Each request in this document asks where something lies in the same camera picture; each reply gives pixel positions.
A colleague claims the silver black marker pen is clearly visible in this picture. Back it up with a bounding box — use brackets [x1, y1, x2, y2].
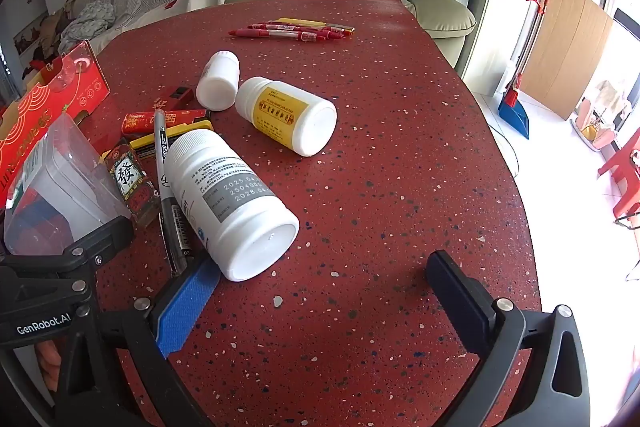
[152, 109, 193, 278]

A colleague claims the yellow blade case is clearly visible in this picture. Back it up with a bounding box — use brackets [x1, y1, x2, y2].
[129, 119, 215, 158]

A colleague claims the red gold-print lighter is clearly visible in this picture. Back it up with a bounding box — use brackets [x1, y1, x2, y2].
[121, 109, 208, 135]

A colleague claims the brown clothes pile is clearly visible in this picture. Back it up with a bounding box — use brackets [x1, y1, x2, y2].
[40, 0, 96, 35]

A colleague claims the red cardboard box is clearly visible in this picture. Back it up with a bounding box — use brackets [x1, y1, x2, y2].
[0, 39, 111, 208]

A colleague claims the landscape wall painting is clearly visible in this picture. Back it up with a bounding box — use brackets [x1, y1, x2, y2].
[12, 14, 51, 58]

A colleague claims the crumpled pale blue blanket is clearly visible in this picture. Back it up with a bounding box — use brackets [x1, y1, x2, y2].
[59, 1, 117, 52]

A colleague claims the small white pill bottle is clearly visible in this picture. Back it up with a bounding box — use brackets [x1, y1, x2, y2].
[196, 51, 240, 112]

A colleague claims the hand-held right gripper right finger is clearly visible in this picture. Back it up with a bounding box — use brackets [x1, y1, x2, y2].
[425, 249, 593, 427]

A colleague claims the red box with black end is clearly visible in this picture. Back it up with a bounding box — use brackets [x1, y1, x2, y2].
[155, 86, 196, 112]

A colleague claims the blue dustpan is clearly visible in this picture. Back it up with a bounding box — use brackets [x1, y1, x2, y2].
[497, 97, 531, 140]

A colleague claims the red plastic chair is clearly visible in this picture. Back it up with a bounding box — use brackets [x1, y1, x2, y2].
[597, 149, 640, 218]

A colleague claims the clear plastic box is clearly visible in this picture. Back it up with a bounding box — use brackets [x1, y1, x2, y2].
[4, 113, 133, 258]

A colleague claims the person's left hand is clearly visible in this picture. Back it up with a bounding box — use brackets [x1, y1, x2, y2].
[36, 340, 64, 394]

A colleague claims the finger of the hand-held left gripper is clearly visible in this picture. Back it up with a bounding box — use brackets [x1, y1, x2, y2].
[54, 217, 136, 279]

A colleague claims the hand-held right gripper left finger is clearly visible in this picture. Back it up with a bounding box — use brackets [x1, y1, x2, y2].
[52, 252, 223, 427]

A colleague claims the pink child seat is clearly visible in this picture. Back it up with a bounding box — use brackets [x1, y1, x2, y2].
[570, 79, 633, 152]

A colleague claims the red pen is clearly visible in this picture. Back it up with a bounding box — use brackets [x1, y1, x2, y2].
[267, 19, 356, 34]
[227, 28, 346, 40]
[248, 23, 347, 34]

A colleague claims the mahjong-print lighter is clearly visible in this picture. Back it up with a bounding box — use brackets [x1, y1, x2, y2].
[102, 139, 162, 228]

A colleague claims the white yellow-label pill bottle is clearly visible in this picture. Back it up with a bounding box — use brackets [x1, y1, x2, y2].
[235, 77, 338, 158]

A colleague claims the wooden board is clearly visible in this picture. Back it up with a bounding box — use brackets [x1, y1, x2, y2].
[520, 0, 615, 122]

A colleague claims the large white grey-label pill bottle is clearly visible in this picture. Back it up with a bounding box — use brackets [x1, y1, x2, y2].
[164, 129, 301, 283]

